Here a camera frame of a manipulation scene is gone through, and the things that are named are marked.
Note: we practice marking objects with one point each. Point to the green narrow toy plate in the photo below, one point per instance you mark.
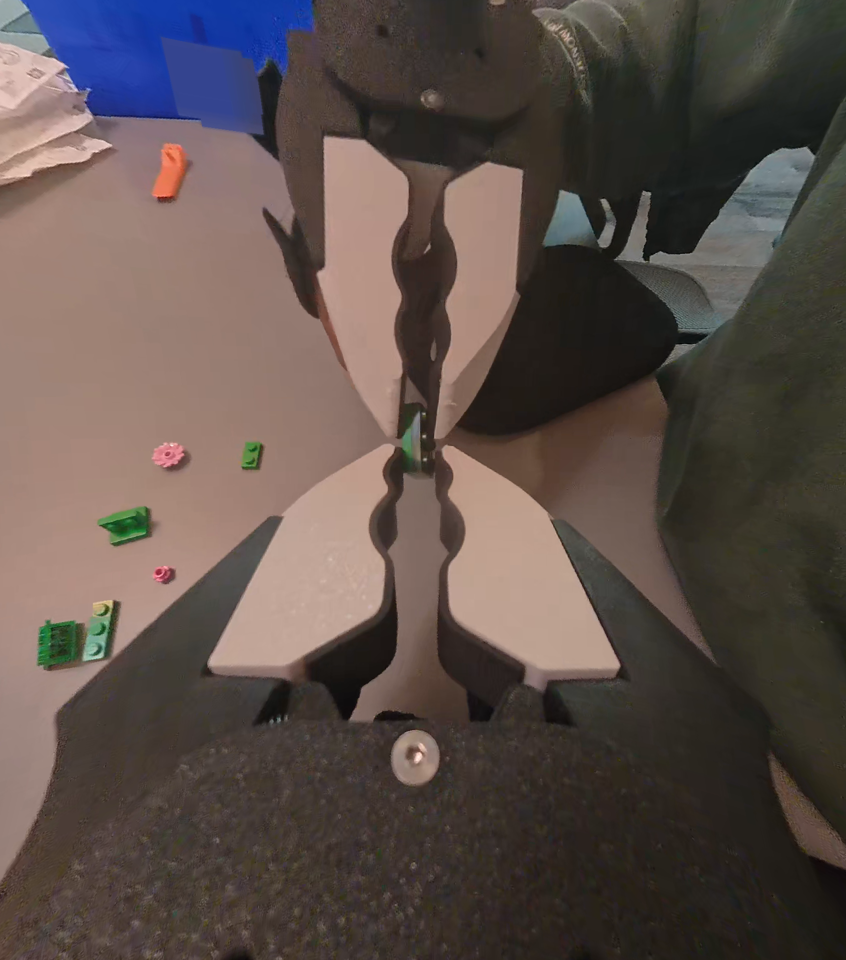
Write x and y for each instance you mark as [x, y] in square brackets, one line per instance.
[99, 630]

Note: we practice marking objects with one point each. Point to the green toy brick assembly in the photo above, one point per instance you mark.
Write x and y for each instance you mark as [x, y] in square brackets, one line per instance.
[415, 442]

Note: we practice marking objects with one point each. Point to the grey desk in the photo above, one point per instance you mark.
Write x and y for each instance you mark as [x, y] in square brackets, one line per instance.
[130, 337]

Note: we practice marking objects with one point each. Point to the large pink toy flower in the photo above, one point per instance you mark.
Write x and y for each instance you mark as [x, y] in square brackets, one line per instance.
[168, 455]

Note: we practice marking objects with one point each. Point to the pile of white paper bags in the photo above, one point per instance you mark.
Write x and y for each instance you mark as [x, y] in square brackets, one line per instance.
[3, 112]

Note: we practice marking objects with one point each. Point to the small green toy plate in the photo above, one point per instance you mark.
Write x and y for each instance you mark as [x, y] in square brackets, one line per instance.
[252, 455]

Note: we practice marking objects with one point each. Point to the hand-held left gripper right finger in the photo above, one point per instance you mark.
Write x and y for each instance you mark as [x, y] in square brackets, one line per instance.
[528, 592]

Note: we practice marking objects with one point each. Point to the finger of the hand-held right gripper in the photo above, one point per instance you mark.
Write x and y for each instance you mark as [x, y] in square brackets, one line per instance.
[359, 262]
[486, 262]

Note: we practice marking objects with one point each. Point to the green toy bracket brick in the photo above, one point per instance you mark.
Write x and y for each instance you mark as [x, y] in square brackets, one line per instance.
[124, 525]

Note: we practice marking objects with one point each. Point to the green ridged toy piece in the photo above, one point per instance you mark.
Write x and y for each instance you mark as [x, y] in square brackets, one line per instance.
[59, 643]

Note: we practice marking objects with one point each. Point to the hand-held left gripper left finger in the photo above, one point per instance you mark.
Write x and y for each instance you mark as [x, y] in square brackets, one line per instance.
[310, 585]

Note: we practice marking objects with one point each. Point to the small pink toy stud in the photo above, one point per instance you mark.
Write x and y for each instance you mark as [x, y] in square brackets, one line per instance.
[163, 574]

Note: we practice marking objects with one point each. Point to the orange toy piece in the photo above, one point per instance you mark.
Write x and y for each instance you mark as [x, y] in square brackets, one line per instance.
[168, 176]

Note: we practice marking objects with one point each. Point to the blue plastic bin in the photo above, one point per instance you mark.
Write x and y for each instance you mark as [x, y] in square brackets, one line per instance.
[108, 60]

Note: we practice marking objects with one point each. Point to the person's green sweatshirt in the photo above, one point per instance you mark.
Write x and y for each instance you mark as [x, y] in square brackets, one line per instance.
[790, 487]

